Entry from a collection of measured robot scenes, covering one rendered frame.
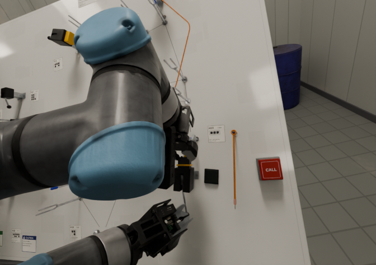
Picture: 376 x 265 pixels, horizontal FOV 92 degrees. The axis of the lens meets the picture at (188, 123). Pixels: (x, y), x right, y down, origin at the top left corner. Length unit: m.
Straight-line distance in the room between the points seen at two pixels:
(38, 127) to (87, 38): 0.09
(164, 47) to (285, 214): 0.60
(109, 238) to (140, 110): 0.24
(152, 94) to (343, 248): 1.64
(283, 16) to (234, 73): 3.01
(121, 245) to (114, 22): 0.31
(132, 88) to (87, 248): 0.24
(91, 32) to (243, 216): 0.51
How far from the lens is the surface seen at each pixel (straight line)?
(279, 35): 3.54
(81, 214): 0.79
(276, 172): 0.50
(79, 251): 0.33
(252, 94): 0.54
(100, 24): 0.22
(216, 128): 0.53
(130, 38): 0.20
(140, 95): 0.17
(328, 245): 1.70
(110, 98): 0.16
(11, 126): 0.22
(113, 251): 0.35
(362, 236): 1.79
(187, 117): 0.36
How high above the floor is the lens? 1.47
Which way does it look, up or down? 29 degrees down
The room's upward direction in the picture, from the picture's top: 17 degrees counter-clockwise
